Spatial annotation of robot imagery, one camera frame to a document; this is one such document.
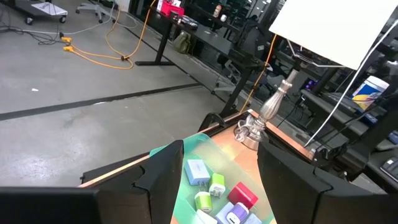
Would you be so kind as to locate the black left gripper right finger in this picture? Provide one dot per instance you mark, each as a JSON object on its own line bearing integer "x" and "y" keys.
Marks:
{"x": 304, "y": 196}

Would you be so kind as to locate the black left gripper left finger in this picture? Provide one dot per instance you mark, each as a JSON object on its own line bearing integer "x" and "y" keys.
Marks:
{"x": 109, "y": 205}

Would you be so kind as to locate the red USB charger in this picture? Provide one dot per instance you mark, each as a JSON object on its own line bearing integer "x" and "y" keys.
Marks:
{"x": 242, "y": 195}

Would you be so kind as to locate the purple white USB charger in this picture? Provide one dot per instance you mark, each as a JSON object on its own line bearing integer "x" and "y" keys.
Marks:
{"x": 237, "y": 212}

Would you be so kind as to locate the lavender USB charger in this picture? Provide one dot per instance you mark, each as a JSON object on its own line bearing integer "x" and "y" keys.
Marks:
{"x": 222, "y": 213}

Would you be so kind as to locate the green white USB charger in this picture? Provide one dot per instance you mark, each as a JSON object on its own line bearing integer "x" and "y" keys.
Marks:
{"x": 203, "y": 200}
{"x": 217, "y": 180}

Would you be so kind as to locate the light blue USB charger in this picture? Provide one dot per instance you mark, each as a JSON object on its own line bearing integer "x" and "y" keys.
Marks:
{"x": 196, "y": 172}

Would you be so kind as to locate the office chair white base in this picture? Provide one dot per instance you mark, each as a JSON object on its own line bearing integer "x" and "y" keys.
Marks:
{"x": 96, "y": 7}

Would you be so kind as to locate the black desk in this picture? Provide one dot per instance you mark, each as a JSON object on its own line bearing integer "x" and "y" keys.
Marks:
{"x": 214, "y": 39}
{"x": 329, "y": 107}

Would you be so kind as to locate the teal translucent plastic bin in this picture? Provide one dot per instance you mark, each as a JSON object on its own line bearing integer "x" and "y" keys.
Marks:
{"x": 217, "y": 155}

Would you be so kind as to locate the white blue wipes container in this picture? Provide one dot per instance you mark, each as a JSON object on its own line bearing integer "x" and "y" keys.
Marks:
{"x": 370, "y": 93}

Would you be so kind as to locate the table lamp white shade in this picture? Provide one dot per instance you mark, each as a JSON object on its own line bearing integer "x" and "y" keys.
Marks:
{"x": 326, "y": 28}

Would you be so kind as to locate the green bag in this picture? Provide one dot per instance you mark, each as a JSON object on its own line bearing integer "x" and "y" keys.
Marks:
{"x": 182, "y": 43}

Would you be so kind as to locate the small white cup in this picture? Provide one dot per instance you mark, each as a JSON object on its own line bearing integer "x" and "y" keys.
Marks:
{"x": 223, "y": 17}

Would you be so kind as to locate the red box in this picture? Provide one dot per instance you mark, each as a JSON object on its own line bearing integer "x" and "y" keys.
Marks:
{"x": 171, "y": 8}

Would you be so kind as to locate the black rolling cart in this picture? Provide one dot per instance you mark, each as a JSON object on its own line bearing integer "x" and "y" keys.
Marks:
{"x": 46, "y": 7}

